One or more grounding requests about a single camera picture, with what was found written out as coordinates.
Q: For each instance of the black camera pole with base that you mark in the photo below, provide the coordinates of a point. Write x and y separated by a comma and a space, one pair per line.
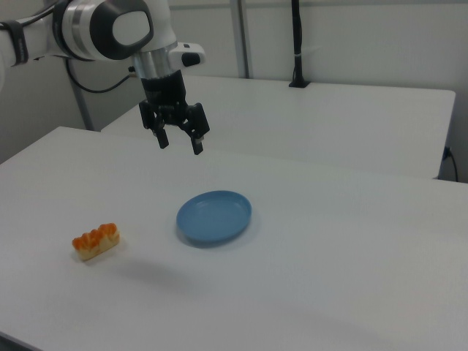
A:
297, 44

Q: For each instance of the orange glazed bread loaf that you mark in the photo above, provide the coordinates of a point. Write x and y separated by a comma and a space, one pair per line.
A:
96, 241

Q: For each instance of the white table behind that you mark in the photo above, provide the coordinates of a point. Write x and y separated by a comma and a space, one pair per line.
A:
311, 120

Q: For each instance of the grey metal frame post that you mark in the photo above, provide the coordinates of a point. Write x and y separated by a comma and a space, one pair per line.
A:
82, 106

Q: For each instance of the blue oval plate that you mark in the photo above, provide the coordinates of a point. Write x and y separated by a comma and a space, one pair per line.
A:
214, 218

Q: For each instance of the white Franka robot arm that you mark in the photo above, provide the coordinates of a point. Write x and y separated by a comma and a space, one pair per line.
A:
91, 25

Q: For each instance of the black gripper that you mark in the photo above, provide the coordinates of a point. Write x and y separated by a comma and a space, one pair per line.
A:
164, 89

